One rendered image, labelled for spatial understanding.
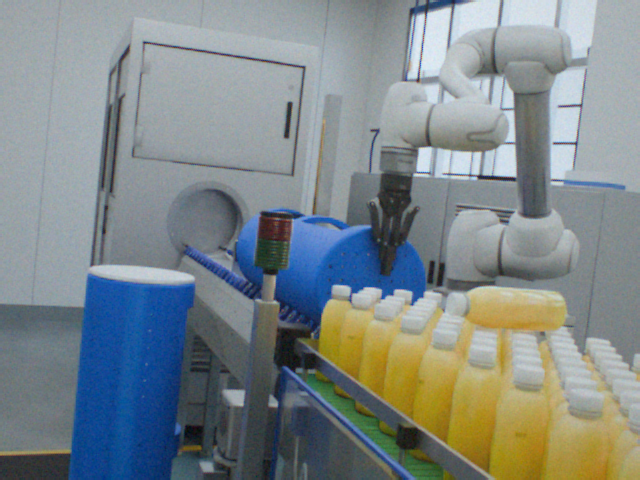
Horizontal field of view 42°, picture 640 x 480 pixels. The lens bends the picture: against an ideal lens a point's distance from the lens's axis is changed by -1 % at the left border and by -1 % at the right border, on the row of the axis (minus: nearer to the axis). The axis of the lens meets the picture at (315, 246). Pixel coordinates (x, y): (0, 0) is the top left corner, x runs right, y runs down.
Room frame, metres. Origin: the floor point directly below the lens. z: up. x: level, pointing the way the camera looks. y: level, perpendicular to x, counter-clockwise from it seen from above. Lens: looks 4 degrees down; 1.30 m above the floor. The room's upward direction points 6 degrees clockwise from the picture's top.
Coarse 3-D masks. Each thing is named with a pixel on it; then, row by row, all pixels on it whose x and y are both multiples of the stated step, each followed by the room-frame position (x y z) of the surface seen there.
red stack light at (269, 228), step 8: (264, 216) 1.48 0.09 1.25; (264, 224) 1.48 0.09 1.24; (272, 224) 1.47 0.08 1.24; (280, 224) 1.47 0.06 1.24; (288, 224) 1.48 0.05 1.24; (264, 232) 1.47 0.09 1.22; (272, 232) 1.47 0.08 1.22; (280, 232) 1.47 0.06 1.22; (288, 232) 1.48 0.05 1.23; (280, 240) 1.47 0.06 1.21; (288, 240) 1.48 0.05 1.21
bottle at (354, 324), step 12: (348, 312) 1.69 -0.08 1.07; (360, 312) 1.68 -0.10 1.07; (348, 324) 1.68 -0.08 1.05; (360, 324) 1.67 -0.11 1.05; (348, 336) 1.67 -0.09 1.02; (360, 336) 1.67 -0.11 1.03; (348, 348) 1.67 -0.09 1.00; (360, 348) 1.67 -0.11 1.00; (348, 360) 1.67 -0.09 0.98; (360, 360) 1.67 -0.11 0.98; (348, 372) 1.67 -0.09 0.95; (348, 396) 1.67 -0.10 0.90
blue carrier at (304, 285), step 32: (256, 224) 2.67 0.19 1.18; (320, 256) 1.98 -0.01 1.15; (352, 256) 1.98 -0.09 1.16; (416, 256) 2.03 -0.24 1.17; (288, 288) 2.18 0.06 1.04; (320, 288) 1.95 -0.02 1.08; (352, 288) 1.98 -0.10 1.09; (384, 288) 2.00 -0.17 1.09; (416, 288) 2.03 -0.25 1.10; (320, 320) 1.99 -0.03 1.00
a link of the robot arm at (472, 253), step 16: (464, 224) 2.59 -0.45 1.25; (480, 224) 2.58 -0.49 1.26; (496, 224) 2.60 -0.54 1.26; (448, 240) 2.65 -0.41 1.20; (464, 240) 2.58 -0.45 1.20; (480, 240) 2.56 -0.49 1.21; (496, 240) 2.55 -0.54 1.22; (448, 256) 2.64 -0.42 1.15; (464, 256) 2.58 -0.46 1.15; (480, 256) 2.56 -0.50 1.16; (496, 256) 2.54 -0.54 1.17; (448, 272) 2.64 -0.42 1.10; (464, 272) 2.58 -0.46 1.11; (480, 272) 2.58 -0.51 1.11; (496, 272) 2.57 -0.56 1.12
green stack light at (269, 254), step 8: (256, 240) 1.49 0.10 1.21; (264, 240) 1.47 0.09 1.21; (272, 240) 1.48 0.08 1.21; (256, 248) 1.49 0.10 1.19; (264, 248) 1.47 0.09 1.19; (272, 248) 1.47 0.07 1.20; (280, 248) 1.47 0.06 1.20; (288, 248) 1.49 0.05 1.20; (256, 256) 1.48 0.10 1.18; (264, 256) 1.47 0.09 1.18; (272, 256) 1.47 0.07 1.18; (280, 256) 1.47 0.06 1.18; (288, 256) 1.49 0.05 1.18; (256, 264) 1.48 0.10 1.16; (264, 264) 1.47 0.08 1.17; (272, 264) 1.47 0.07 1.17; (280, 264) 1.47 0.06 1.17; (288, 264) 1.50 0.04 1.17
